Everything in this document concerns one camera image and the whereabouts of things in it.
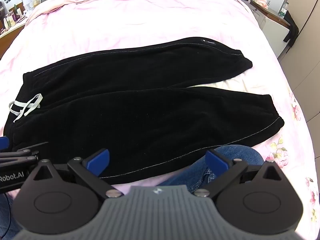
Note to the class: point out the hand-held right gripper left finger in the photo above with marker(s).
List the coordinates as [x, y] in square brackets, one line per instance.
[98, 162]

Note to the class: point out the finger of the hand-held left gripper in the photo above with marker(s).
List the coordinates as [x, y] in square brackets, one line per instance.
[22, 153]
[3, 143]

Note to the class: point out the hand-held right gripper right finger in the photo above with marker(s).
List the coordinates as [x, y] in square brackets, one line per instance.
[217, 163]

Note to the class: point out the black pants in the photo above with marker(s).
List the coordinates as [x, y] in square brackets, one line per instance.
[140, 110]

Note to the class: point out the person's right leg in jeans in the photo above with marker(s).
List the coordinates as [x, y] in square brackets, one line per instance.
[240, 152]

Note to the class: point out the person's leg in jeans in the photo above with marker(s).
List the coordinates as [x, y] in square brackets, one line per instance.
[8, 217]
[240, 152]

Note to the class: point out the person's left leg in jeans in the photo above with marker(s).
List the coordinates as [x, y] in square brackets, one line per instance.
[8, 217]

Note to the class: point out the wooden nightstand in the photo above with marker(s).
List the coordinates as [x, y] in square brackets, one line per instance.
[10, 36]

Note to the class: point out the group of bottles on nightstand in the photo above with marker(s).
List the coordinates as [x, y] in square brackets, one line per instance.
[12, 17]

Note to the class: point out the white cabinet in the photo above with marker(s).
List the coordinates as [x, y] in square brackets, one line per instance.
[272, 33]

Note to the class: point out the black hanging cloth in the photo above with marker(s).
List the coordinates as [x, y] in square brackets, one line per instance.
[292, 30]

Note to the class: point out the pink floral bed sheet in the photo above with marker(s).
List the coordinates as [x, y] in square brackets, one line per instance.
[150, 17]

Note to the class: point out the wooden desk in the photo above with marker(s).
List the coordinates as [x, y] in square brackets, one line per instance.
[268, 11]

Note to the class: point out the green plastic bottle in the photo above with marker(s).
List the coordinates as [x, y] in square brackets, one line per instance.
[282, 11]

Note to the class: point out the pink box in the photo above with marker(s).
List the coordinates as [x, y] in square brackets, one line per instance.
[263, 2]

